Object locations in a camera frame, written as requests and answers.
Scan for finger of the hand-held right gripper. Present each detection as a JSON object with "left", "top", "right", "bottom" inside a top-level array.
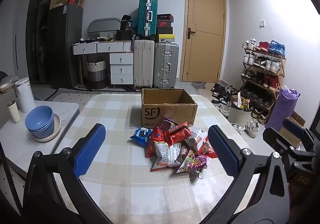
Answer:
[
  {"left": 282, "top": 118, "right": 318, "bottom": 144},
  {"left": 262, "top": 128, "right": 300, "bottom": 157}
]

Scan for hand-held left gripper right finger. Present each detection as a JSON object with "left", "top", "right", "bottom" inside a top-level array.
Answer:
[{"left": 200, "top": 125, "right": 291, "bottom": 224}]

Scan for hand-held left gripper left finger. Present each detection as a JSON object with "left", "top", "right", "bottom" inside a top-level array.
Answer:
[{"left": 22, "top": 123, "right": 118, "bottom": 224}]

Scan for pile of snack packets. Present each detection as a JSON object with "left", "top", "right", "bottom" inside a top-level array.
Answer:
[{"left": 145, "top": 116, "right": 218, "bottom": 179}]

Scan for brown cardboard box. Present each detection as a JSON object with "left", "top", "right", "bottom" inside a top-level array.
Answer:
[{"left": 141, "top": 88, "right": 198, "bottom": 129}]

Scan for small brown carton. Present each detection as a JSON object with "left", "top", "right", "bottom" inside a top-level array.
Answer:
[{"left": 279, "top": 111, "right": 306, "bottom": 150}]

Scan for purple bag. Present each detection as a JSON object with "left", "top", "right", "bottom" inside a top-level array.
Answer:
[{"left": 265, "top": 86, "right": 300, "bottom": 132}]

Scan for white sneaker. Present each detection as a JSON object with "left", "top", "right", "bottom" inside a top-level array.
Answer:
[
  {"left": 245, "top": 117, "right": 261, "bottom": 138},
  {"left": 231, "top": 123, "right": 247, "bottom": 135}
]

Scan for checkered tablecloth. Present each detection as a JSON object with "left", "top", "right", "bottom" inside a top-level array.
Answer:
[{"left": 54, "top": 92, "right": 260, "bottom": 224}]

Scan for white trash bin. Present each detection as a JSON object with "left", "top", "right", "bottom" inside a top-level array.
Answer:
[{"left": 228, "top": 91, "right": 253, "bottom": 127}]

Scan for blue bowl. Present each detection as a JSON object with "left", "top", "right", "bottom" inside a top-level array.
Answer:
[
  {"left": 27, "top": 124, "right": 55, "bottom": 139},
  {"left": 25, "top": 105, "right": 55, "bottom": 132}
]

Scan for blue snack packet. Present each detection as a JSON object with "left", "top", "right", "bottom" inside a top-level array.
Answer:
[{"left": 129, "top": 127, "right": 152, "bottom": 146}]

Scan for pile of assorted shoes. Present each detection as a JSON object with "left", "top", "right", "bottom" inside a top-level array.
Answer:
[{"left": 211, "top": 83, "right": 241, "bottom": 117}]

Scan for wooden shoe rack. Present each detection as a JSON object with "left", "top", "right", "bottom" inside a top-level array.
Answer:
[{"left": 240, "top": 39, "right": 287, "bottom": 124}]

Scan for rows of racked sneakers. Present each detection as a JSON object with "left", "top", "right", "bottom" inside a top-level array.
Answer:
[{"left": 241, "top": 38, "right": 286, "bottom": 124}]

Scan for grey door mat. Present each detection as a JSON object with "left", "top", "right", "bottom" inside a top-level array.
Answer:
[{"left": 191, "top": 81, "right": 207, "bottom": 90}]

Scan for woven laundry basket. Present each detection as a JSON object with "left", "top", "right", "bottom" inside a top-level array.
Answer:
[{"left": 86, "top": 57, "right": 107, "bottom": 90}]

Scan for white thermos kettle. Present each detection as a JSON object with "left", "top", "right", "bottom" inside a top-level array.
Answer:
[{"left": 14, "top": 77, "right": 36, "bottom": 114}]

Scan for small cream tumbler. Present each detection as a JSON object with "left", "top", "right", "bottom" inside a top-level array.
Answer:
[{"left": 7, "top": 101, "right": 21, "bottom": 124}]

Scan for white desk with drawers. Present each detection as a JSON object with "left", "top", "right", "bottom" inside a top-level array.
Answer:
[{"left": 72, "top": 41, "right": 134, "bottom": 89}]

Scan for beige suitcase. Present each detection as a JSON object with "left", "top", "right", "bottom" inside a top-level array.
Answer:
[{"left": 133, "top": 39, "right": 155, "bottom": 88}]

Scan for silver suitcase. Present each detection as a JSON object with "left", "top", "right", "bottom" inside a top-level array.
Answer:
[{"left": 153, "top": 42, "right": 179, "bottom": 89}]

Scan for wooden door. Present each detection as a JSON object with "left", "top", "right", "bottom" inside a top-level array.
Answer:
[{"left": 180, "top": 0, "right": 227, "bottom": 83}]

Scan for black refrigerator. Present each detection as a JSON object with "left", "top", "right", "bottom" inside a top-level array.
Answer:
[{"left": 47, "top": 5, "right": 83, "bottom": 89}]

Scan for yellow black shoe box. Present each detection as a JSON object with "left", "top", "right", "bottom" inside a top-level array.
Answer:
[{"left": 155, "top": 34, "right": 176, "bottom": 43}]

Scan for grey oval mirror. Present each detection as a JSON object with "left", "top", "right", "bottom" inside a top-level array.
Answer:
[{"left": 87, "top": 17, "right": 121, "bottom": 39}]

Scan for black bag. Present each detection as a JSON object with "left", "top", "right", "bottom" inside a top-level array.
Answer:
[{"left": 117, "top": 15, "right": 133, "bottom": 41}]

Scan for plain black shoe box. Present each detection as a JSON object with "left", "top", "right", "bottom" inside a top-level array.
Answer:
[{"left": 157, "top": 26, "right": 173, "bottom": 35}]

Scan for dark tall wardrobe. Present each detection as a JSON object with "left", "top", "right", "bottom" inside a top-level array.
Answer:
[{"left": 26, "top": 0, "right": 59, "bottom": 84}]

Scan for green suitcase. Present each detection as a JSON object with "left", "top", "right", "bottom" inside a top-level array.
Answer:
[{"left": 137, "top": 0, "right": 158, "bottom": 40}]

